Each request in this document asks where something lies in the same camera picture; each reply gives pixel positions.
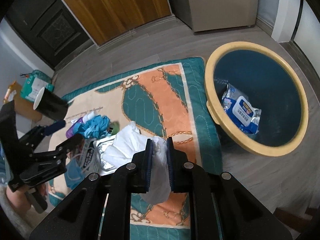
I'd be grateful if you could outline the purple small bottle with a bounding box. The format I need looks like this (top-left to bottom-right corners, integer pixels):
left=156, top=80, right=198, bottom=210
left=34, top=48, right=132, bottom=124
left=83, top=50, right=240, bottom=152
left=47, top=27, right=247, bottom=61
left=66, top=116, right=87, bottom=139

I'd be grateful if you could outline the beige refrigerator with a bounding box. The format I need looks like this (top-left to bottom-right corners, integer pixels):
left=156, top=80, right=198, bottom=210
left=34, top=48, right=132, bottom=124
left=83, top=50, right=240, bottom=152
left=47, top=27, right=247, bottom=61
left=168, top=0, right=258, bottom=32

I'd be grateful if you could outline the wooden cabinet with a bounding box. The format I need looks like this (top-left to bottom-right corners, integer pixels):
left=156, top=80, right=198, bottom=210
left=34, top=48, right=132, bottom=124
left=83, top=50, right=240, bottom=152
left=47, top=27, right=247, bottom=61
left=63, top=0, right=171, bottom=46

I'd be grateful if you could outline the teal bin with yellow rim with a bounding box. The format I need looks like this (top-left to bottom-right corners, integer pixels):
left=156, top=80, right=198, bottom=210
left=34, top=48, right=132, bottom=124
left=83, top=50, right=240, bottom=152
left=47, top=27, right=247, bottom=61
left=204, top=41, right=309, bottom=157

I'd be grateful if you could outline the blue wet wipes pack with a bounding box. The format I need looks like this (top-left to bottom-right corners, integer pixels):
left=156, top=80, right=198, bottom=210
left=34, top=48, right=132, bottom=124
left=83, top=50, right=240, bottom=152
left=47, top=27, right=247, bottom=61
left=221, top=83, right=261, bottom=135

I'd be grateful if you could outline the black paper cup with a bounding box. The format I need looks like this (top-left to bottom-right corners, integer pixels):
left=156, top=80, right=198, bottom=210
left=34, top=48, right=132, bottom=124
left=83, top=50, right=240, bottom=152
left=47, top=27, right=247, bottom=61
left=33, top=87, right=68, bottom=121

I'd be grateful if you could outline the teal crumpled cloth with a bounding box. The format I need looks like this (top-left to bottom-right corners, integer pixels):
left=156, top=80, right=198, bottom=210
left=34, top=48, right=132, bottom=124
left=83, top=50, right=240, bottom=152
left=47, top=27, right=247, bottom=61
left=75, top=115, right=110, bottom=139

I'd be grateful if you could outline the blue face mask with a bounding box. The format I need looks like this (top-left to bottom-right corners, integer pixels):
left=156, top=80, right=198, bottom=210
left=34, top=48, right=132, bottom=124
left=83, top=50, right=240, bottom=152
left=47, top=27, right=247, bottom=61
left=64, top=159, right=85, bottom=190

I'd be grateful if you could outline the white door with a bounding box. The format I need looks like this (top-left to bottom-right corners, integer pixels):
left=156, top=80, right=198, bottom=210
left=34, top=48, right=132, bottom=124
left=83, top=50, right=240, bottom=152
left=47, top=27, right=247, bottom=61
left=294, top=0, right=320, bottom=75

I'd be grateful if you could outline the teal package on floor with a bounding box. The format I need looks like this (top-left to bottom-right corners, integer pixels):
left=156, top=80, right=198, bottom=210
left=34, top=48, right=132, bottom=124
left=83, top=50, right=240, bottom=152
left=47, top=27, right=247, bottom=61
left=20, top=70, right=54, bottom=102

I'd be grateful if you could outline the teal orange quilted mat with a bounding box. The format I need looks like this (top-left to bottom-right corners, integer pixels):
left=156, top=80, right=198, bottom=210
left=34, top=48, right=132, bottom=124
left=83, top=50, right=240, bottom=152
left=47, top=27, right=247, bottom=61
left=64, top=57, right=222, bottom=239

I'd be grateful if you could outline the white tissue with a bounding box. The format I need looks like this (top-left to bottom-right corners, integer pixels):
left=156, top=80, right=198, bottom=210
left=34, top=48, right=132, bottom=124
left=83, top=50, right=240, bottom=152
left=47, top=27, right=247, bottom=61
left=100, top=120, right=172, bottom=205

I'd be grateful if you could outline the silver foil wrapper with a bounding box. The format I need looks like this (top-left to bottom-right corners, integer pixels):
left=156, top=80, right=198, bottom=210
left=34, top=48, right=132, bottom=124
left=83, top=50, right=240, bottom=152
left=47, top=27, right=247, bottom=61
left=93, top=135, right=119, bottom=172

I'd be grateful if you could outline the black white crumpled wrapper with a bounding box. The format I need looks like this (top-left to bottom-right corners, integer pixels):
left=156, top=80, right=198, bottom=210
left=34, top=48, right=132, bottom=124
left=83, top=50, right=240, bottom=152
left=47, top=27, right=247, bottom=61
left=75, top=139, right=101, bottom=175

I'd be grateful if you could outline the black ornate door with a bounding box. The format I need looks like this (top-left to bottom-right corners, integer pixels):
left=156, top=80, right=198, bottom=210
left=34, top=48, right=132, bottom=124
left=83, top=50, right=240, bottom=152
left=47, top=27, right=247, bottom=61
left=5, top=0, right=89, bottom=69

